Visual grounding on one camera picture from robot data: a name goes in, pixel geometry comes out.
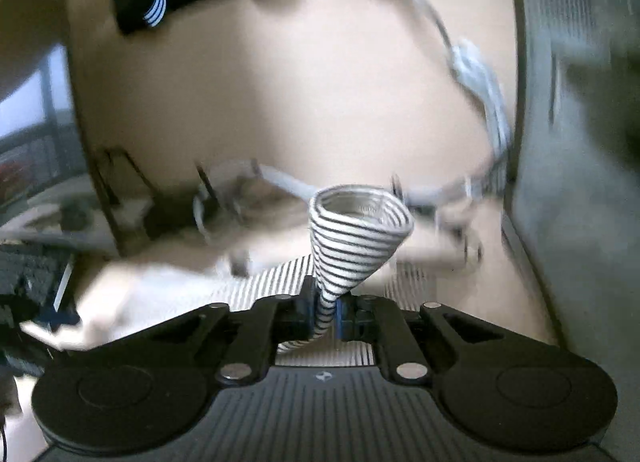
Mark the black keyboard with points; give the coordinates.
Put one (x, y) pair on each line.
(30, 282)

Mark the striped knit garment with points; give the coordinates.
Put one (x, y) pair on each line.
(350, 242)

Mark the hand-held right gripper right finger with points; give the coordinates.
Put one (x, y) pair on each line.
(370, 317)

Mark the black computer monitor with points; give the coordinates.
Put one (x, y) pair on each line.
(45, 142)

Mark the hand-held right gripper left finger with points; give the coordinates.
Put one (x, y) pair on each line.
(280, 317)

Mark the white glass-sided computer case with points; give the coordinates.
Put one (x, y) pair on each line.
(575, 192)

